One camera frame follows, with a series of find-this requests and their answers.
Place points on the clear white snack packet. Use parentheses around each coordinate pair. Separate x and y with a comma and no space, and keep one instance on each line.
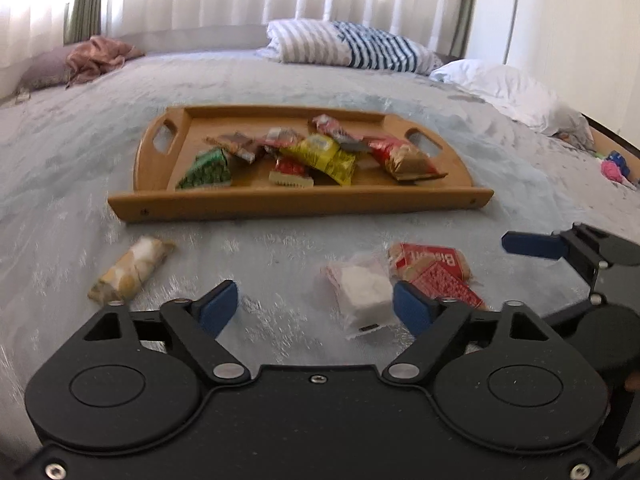
(360,290)

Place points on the red patterned biscuit packet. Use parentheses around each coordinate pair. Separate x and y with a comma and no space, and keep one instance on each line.
(447,287)

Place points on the purple pillow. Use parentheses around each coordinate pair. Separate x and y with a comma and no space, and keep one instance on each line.
(45,67)

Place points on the small white object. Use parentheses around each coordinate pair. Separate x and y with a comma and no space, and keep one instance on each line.
(22,95)

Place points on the wooden bed frame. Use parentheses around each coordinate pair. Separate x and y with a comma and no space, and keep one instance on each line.
(617,142)

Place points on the pale blue bedspread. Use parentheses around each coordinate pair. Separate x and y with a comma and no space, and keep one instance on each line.
(65,170)

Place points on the red gold biscuit packet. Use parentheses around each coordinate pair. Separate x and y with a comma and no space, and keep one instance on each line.
(405,157)

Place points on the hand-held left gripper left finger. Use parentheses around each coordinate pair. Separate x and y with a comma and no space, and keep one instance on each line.
(220,307)

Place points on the brown snack packet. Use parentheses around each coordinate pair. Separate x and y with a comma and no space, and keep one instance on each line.
(237,144)

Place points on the green snack packet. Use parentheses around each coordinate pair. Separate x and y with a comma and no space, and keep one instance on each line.
(207,172)

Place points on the small red snack packet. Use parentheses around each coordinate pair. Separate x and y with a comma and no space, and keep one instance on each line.
(290,172)

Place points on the pink crumpled cloth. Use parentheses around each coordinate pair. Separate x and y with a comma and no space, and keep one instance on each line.
(100,57)

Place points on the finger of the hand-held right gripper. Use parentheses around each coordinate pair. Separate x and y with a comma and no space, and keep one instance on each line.
(532,245)

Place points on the pink toy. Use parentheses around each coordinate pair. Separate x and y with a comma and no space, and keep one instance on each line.
(617,167)

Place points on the olive green curtain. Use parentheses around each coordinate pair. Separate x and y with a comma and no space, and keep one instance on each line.
(466,5)
(87,0)

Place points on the dark red snack packet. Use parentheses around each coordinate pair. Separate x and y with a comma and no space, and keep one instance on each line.
(280,136)

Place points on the blue striped pillow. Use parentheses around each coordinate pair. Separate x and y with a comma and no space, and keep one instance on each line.
(350,45)

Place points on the white pillow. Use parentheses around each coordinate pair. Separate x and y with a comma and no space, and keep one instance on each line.
(510,90)

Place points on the red white snack packet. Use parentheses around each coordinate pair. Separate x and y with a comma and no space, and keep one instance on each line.
(335,130)

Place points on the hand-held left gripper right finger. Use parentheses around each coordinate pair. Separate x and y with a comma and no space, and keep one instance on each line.
(412,307)

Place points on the wooden serving tray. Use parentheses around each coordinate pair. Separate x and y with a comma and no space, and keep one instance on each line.
(250,205)

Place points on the yellow snack packet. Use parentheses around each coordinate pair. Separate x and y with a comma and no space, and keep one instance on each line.
(322,157)

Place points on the beige round cracker packet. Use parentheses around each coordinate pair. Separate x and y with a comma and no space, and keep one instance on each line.
(130,270)

